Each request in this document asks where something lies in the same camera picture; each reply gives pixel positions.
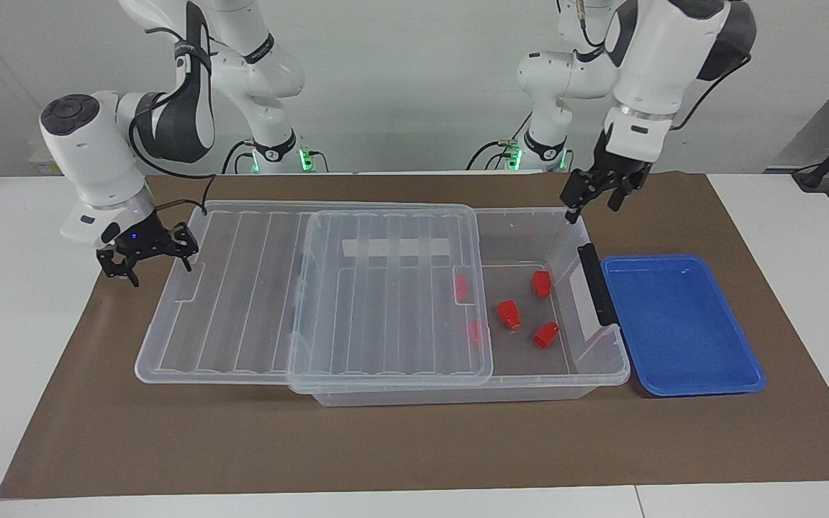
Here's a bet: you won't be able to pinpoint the clear plastic box lid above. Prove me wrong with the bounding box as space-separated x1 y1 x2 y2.
134 200 494 394

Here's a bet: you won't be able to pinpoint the black box latch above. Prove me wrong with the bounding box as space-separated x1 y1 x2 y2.
577 243 620 327

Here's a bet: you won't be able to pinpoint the blue plastic tray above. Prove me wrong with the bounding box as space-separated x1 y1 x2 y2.
599 253 768 398

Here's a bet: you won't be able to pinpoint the clear plastic storage box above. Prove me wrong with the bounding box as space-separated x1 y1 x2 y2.
289 207 632 408

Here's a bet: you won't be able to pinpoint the brown table mat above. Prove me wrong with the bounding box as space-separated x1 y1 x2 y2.
0 171 829 499

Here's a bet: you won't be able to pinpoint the white tape strip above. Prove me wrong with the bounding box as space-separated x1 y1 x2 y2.
341 238 453 260

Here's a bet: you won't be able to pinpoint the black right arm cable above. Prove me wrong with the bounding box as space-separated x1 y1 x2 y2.
127 25 217 217

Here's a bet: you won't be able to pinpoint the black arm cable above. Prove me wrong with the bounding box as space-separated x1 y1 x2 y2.
670 54 753 132
127 25 217 217

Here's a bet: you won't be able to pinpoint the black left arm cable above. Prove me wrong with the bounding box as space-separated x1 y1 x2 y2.
670 54 753 132

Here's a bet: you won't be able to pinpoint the black base cables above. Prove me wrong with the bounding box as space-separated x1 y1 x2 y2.
222 139 257 173
466 108 534 171

